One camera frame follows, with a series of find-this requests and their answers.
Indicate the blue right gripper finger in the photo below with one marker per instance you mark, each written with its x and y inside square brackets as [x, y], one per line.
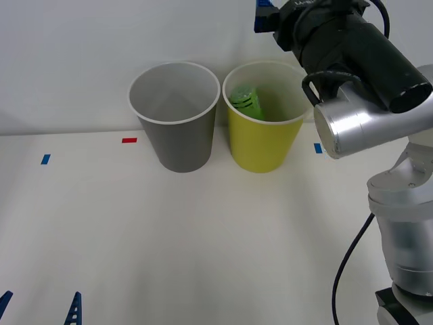
[265, 2]
[264, 22]

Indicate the green plastic bottle black cap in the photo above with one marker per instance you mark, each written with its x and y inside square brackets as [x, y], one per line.
[248, 101]

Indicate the silver and black right arm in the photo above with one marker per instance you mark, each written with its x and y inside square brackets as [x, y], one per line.
[372, 47]

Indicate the yellow-green plastic waste bin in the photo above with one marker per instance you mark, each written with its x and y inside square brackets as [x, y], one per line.
[260, 145]

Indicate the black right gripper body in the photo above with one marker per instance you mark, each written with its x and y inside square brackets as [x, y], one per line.
[297, 20]

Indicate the grey plastic waste bin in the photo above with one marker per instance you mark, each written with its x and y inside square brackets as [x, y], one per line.
[182, 145]

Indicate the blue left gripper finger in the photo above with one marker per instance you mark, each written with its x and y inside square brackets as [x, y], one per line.
[4, 300]
[74, 309]

